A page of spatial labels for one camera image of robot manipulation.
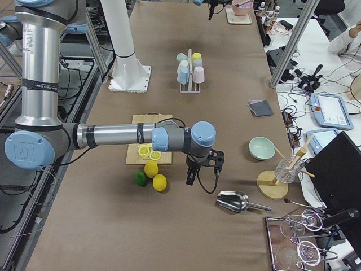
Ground light blue plastic cup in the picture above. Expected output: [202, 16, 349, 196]
[177, 66, 189, 84]

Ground black monitor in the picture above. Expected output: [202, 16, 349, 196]
[305, 132, 360, 211]

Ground teach pendant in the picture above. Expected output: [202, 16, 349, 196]
[310, 93, 354, 130]
[306, 128, 340, 155]

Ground grey folded cloth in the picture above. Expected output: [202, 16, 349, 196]
[248, 99, 274, 117]

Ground teach pendant lower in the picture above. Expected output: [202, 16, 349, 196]
[306, 128, 340, 155]

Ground teach pendant upper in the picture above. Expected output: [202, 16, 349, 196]
[310, 93, 354, 130]

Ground pink plastic cup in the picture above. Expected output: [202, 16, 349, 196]
[193, 66, 205, 84]

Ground lemon slice front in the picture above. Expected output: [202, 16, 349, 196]
[149, 150, 162, 161]

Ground lemon slice top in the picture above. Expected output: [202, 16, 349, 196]
[138, 143, 152, 159]

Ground aluminium frame post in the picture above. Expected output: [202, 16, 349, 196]
[270, 0, 319, 89]

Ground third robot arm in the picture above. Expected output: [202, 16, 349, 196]
[1, 15, 23, 47]

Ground clear glass cup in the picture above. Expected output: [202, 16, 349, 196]
[275, 154, 304, 183]

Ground wooden cup tree stand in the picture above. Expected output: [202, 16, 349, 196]
[257, 136, 315, 200]

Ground light green bowl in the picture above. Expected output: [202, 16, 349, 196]
[249, 137, 275, 161]

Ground yellow lemon outer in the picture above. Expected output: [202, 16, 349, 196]
[153, 174, 168, 192]

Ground yellow plastic cup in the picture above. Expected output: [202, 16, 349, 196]
[192, 52, 202, 60]

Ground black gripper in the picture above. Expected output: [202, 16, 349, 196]
[208, 0, 228, 20]
[186, 154, 210, 186]

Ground metal scoop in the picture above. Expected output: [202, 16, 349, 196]
[216, 190, 272, 213]

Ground person in white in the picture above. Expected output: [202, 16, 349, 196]
[328, 20, 360, 79]

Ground metal glass rack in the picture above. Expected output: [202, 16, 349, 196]
[265, 209, 338, 270]

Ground green plastic cup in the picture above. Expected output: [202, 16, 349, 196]
[176, 53, 188, 63]

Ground pink bowl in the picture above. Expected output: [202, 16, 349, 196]
[231, 1, 253, 16]

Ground beige tray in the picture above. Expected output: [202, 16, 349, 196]
[225, 7, 252, 25]

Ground white wire cup rack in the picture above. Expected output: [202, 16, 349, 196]
[179, 49, 200, 94]

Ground grey plastic cup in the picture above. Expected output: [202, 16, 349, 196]
[193, 59, 202, 68]

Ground lemon slice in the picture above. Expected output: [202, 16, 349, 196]
[149, 150, 162, 161]
[138, 143, 152, 159]

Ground yellow lemon near board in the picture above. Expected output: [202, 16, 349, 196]
[144, 160, 159, 179]

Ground green lime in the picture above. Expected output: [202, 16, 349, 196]
[135, 171, 148, 187]

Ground bamboo cutting board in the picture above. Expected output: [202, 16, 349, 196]
[126, 113, 173, 165]

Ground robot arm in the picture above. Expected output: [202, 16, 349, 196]
[191, 0, 231, 21]
[5, 1, 224, 185]

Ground white plastic cup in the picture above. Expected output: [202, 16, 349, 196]
[177, 60, 189, 72]

